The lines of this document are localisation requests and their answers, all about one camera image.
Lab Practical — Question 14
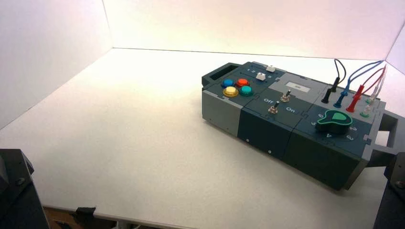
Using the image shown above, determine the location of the red banana plug cable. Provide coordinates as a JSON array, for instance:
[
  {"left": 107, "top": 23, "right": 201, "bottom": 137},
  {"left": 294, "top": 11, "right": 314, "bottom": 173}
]
[{"left": 345, "top": 65, "right": 387, "bottom": 113}]

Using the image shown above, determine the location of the green rotary knob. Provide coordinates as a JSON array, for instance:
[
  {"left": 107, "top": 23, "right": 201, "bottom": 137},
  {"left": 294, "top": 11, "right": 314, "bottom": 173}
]
[{"left": 316, "top": 109, "right": 353, "bottom": 135}]

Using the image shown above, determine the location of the dark grey control panel box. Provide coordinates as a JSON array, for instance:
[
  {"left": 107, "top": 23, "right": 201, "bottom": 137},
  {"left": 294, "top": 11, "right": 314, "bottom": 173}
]
[{"left": 201, "top": 62, "right": 405, "bottom": 191}]

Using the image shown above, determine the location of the black banana plug cable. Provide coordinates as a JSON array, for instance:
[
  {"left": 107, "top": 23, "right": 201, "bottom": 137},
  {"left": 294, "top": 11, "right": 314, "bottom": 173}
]
[{"left": 321, "top": 59, "right": 347, "bottom": 104}]

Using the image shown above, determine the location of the white banana plug cable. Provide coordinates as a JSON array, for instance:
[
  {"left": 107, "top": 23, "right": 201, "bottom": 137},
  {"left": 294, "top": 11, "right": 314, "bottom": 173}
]
[
  {"left": 366, "top": 67, "right": 387, "bottom": 104},
  {"left": 360, "top": 94, "right": 378, "bottom": 118}
]

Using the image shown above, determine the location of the blue banana plug cable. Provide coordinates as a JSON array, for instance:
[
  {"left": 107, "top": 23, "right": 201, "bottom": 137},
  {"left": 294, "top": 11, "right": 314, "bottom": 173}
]
[{"left": 333, "top": 60, "right": 384, "bottom": 109}]

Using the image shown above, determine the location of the black table clamp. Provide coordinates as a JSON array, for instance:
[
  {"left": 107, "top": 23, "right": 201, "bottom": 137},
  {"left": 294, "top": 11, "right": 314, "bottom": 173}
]
[{"left": 70, "top": 207, "right": 96, "bottom": 226}]

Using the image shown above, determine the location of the yellow push button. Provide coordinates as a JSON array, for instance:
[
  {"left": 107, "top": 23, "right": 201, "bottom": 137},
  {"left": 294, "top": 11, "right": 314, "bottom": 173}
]
[{"left": 223, "top": 86, "right": 239, "bottom": 98}]

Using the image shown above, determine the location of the white display label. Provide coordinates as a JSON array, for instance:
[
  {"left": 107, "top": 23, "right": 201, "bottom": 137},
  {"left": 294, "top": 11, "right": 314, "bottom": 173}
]
[{"left": 286, "top": 82, "right": 311, "bottom": 93}]

